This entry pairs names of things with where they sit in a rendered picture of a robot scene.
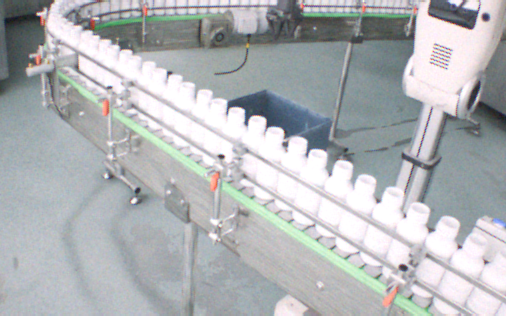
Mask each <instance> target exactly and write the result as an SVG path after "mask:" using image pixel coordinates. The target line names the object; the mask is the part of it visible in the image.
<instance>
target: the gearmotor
mask: <svg viewBox="0 0 506 316"><path fill-rule="evenodd" d="M265 14H266V11H265V10H264V9H248V8H240V9H233V10H227V11H224V13H223V15H214V16H208V17H205V18H202V31H201V40H200V46H201V48H202V49H205V48H206V47H207V49H219V48H221V47H229V38H230V35H244V34H248V35H247V37H248V40H247V49H246V57H245V61H244V63H243V64H242V65H241V66H240V67H239V68H237V69H235V70H233V71H229V72H221V73H214V74H226V73H232V72H235V71H237V70H239V69H240V68H241V67H243V65H244V64H245V62H246V60H247V55H248V47H249V37H251V34H263V33H265V32H266V30H267V28H268V23H267V21H266V18H265Z"/></svg>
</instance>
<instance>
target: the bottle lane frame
mask: <svg viewBox="0 0 506 316"><path fill-rule="evenodd" d="M58 75H59V76H58V81H59V82H60V85H61V86H63V87H65V88H66V89H67V97H68V99H69V100H70V101H71V102H72V104H69V105H68V118H67V117H66V116H65V115H64V114H62V113H61V114H62V115H63V120H64V121H65V123H67V124H68V125H69V126H72V127H73V128H75V130H76V131H77V132H79V133H80V134H81V135H83V136H84V137H85V138H86V139H87V140H88V141H90V142H91V143H92V144H94V145H95V146H96V147H97V148H99V149H100V150H101V151H102V152H103V153H104V154H106V155H108V154H109V147H108V146H107V145H106V143H107V141H108V124H107V120H108V115H107V116H104V113H103V104H102V103H98V104H96V103H95V100H96V99H99V98H98V97H97V95H95V94H92V93H91V92H88V91H87V90H85V88H83V87H82V86H80V84H77V83H76V82H75V80H72V79H69V78H67V76H65V74H62V73H60V71H59V72H58ZM113 127H114V141H116V142H119V141H122V140H124V139H126V129H128V130H129V131H130V140H127V141H126V142H128V143H129V144H130V153H128V154H126V155H124V156H121V157H118V161H117V162H116V163H117V164H119V165H120V166H121V167H123V168H124V169H125V170H127V171H128V172H129V173H130V174H131V175H132V176H134V177H135V178H136V179H138V180H139V181H140V183H141V184H143V185H144V186H145V187H147V188H148V189H149V190H151V191H152V192H153V193H155V194H156V195H157V196H159V197H160V198H161V199H162V200H164V186H166V185H167V184H168V183H170V184H171V185H173V186H174V187H175V188H177V189H178V190H180V191H181V192H182V193H184V194H185V195H186V197H187V200H189V202H190V203H189V219H190V220H191V221H192V223H194V224H195V225H196V226H198V227H199V228H200V229H202V230H203V231H204V232H205V233H207V234H208V235H209V234H210V233H211V230H212V225H211V224H210V220H211V219H212V217H213V205H214V194H215V190H214V191H212V190H211V177H209V178H207V179H205V178H204V174H205V173H207V171H209V169H210V168H207V169H206V168H204V167H203V166H201V165H200V164H199V162H194V161H193V160H191V159H190V158H189V156H190V155H189V156H185V155H183V154H182V153H180V152H179V150H176V149H174V148H173V147H171V146H170V144H167V143H165V142H164V141H162V138H161V139H159V138H157V137H156V136H154V135H153V133H150V132H148V131H147V130H145V128H142V127H141V126H139V125H138V123H135V122H134V121H132V120H131V118H128V117H126V116H125V115H123V113H120V112H119V111H117V110H116V108H115V109H114V108H113ZM126 142H124V143H121V144H118V147H117V148H116V154H117V155H119V154H122V153H125V152H126ZM230 183H231V182H230ZM230 183H226V182H224V181H223V183H222V193H221V204H220V215H219V218H220V219H221V220H223V219H225V218H227V217H229V216H230V215H232V205H233V202H235V203H237V204H238V205H240V208H239V216H238V217H237V216H235V217H234V219H236V220H237V221H238V225H237V231H235V230H234V231H233V232H231V233H229V234H227V235H225V236H223V237H222V241H221V242H219V243H220V244H221V245H223V246H224V247H225V248H228V249H229V250H230V251H231V252H233V253H234V254H235V255H237V256H238V257H239V258H241V259H242V260H243V261H245V262H246V263H247V264H249V265H250V266H251V267H252V268H254V269H255V270H256V271H258V272H259V273H260V274H262V275H263V276H264V277H266V278H267V279H268V280H270V281H271V282H272V283H273V284H275V285H276V286H277V287H279V288H280V289H281V290H283V291H284V292H285V293H288V294H289V295H291V296H292V297H293V298H294V299H296V300H297V301H298V302H300V303H301V304H302V305H304V306H305V307H306V308H308V309H309V310H312V311H313V312H314V313H316V314H317V315H318V316H380V314H381V311H382V308H383V306H384V305H383V301H384V297H385V296H383V295H382V291H383V290H384V289H385V288H386V287H387V285H384V284H383V283H381V282H380V281H379V278H380V276H381V275H379V276H377V277H375V278H374V277H372V276H371V275H369V273H366V272H364V271H363V269H364V268H365V266H366V265H365V266H363V267H361V268H358V267H356V266H355V265H353V264H352V263H350V262H349V261H348V258H349V257H350V255H349V256H347V257H345V258H343V257H341V256H340V255H338V254H336V253H333V249H334V248H335V247H333V248H331V249H327V248H326V247H324V246H323V245H321V244H320V243H318V241H319V239H320V238H318V239H316V240H314V239H312V238H310V237H309V236H307V235H306V234H305V233H304V232H305V231H306V230H307V229H305V230H303V231H300V230H298V229H297V228H295V227H294V226H292V225H291V223H292V222H293V221H294V220H293V221H291V222H286V221H284V220H283V219H281V218H280V217H278V215H279V214H280V213H281V212H280V213H277V214H274V213H272V212H271V211H268V210H267V209H265V205H267V204H268V203H267V204H264V205H260V204H259V203H257V202H256V201H254V200H253V198H254V197H255V196H254V197H251V198H250V197H248V196H247V195H245V194H244V193H242V190H243V189H242V190H237V189H236V188H233V187H232V186H230ZM412 297H413V295H412V296H411V297H409V298H405V297H404V296H402V295H401V294H398V295H397V298H396V299H395V301H394V303H393V306H392V309H391V311H390V314H389V316H396V313H397V311H398V310H399V311H400V312H401V313H402V314H404V315H405V316H434V315H433V314H432V313H428V309H429V306H430V305H429V306H427V307H426V308H422V307H421V308H420V307H419V306H418V305H417V304H415V303H414V302H412V301H411V299H412Z"/></svg>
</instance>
